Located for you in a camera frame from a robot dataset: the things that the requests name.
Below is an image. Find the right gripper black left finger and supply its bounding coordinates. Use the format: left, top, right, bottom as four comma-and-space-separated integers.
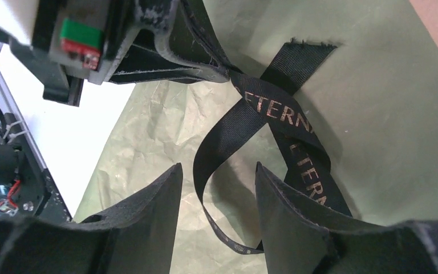
0, 164, 183, 273

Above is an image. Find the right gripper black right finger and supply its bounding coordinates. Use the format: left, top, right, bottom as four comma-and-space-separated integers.
255, 164, 438, 273

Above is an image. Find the black ribbon strap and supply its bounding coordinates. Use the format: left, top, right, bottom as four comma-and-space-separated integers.
181, 0, 354, 256

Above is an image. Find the aluminium frame rail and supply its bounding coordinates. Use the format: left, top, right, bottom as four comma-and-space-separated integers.
0, 47, 50, 171

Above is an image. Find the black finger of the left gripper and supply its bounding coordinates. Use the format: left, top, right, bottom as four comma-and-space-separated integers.
109, 1, 230, 84

